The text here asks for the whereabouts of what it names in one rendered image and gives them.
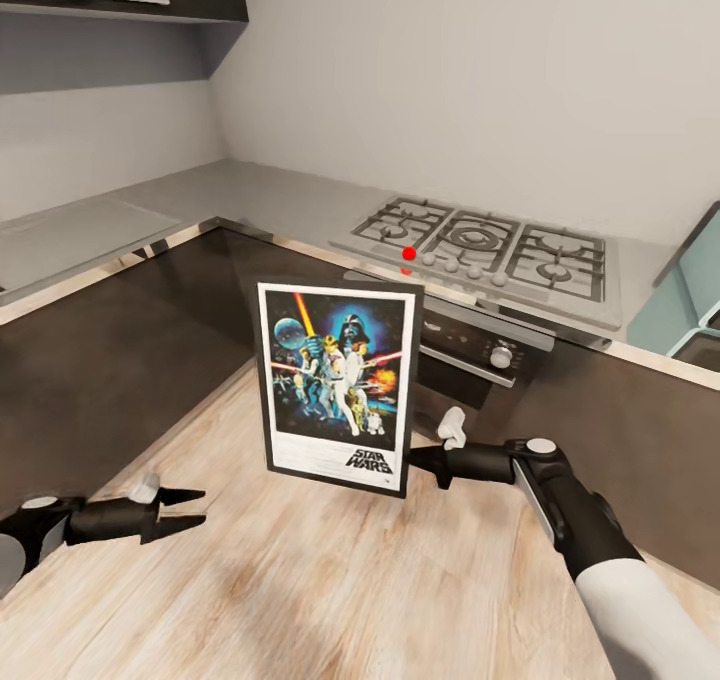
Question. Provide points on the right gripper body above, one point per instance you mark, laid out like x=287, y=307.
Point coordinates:
x=467, y=462

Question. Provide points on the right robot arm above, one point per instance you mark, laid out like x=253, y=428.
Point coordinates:
x=645, y=633

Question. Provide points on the burner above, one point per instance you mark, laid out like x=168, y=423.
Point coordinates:
x=568, y=271

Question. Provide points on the drop in sink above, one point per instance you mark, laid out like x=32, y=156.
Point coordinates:
x=36, y=250

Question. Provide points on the oven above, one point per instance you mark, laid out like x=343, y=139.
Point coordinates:
x=475, y=361

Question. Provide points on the poster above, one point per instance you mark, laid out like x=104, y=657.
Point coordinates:
x=338, y=362

